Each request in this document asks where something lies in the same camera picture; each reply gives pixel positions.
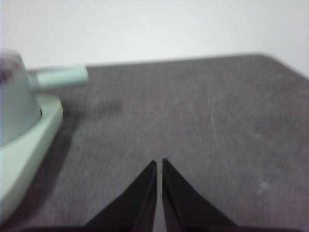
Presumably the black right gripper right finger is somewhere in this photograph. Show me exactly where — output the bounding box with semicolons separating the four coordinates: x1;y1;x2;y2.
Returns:
161;158;239;232

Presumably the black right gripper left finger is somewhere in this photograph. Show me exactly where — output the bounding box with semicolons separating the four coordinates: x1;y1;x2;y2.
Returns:
82;160;158;232

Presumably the mint green steamer pot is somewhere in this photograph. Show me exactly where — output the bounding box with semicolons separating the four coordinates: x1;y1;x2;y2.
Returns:
0;55;89;146

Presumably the mint green breakfast maker base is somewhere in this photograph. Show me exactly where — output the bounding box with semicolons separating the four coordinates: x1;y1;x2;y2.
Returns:
0;95;64;223

